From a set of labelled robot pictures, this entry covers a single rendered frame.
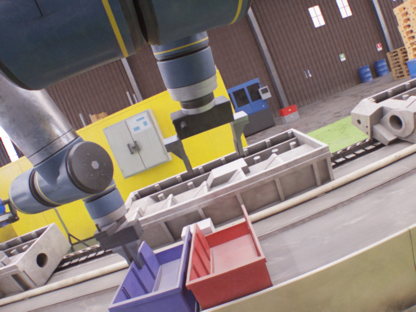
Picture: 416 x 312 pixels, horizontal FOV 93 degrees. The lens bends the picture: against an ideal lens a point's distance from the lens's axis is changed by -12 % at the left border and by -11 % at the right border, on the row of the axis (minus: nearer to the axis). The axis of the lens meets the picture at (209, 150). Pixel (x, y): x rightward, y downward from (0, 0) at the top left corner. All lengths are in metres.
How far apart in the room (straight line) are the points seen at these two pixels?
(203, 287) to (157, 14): 0.52
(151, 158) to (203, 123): 2.69
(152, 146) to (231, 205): 2.27
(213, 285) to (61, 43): 0.52
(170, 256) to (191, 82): 0.69
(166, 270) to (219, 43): 12.61
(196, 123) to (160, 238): 0.70
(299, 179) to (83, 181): 0.83
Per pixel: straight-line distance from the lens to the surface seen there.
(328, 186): 1.05
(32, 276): 1.51
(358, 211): 0.89
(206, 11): 0.27
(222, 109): 0.48
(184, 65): 0.41
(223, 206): 0.98
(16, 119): 0.47
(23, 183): 0.60
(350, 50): 15.43
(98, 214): 0.71
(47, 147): 0.46
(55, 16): 0.24
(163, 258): 0.95
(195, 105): 0.45
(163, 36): 0.26
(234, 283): 0.57
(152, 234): 1.06
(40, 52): 0.25
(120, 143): 3.25
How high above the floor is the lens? 1.22
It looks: 7 degrees down
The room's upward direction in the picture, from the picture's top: 22 degrees counter-clockwise
